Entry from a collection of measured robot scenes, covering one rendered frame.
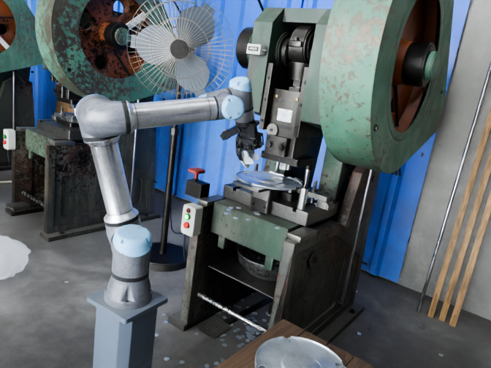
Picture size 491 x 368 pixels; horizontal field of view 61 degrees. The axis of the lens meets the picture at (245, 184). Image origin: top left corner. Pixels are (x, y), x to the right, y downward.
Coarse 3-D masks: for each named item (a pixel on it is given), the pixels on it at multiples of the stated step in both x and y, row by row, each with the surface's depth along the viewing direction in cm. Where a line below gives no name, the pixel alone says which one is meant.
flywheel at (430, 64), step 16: (416, 0) 153; (432, 0) 159; (416, 16) 158; (432, 16) 164; (416, 32) 163; (432, 32) 169; (400, 48) 146; (416, 48) 144; (432, 48) 145; (400, 64) 146; (416, 64) 143; (432, 64) 143; (400, 80) 150; (416, 80) 146; (400, 96) 168; (416, 96) 177; (400, 112) 173; (416, 112) 177; (400, 128) 172
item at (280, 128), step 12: (276, 96) 176; (288, 96) 174; (276, 108) 178; (288, 108) 174; (276, 120) 179; (288, 120) 175; (276, 132) 178; (288, 132) 176; (276, 144) 176; (288, 144) 175; (300, 144) 178; (288, 156) 177; (300, 156) 181
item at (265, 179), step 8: (240, 176) 179; (248, 176) 181; (256, 176) 181; (264, 176) 183; (272, 176) 188; (280, 176) 190; (256, 184) 169; (264, 184) 171; (272, 184) 173; (280, 184) 175; (288, 184) 177; (296, 184) 179
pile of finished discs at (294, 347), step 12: (264, 348) 134; (276, 348) 135; (288, 348) 136; (300, 348) 137; (312, 348) 137; (324, 348) 138; (264, 360) 128; (276, 360) 129; (288, 360) 129; (300, 360) 130; (312, 360) 131; (324, 360) 132; (336, 360) 133
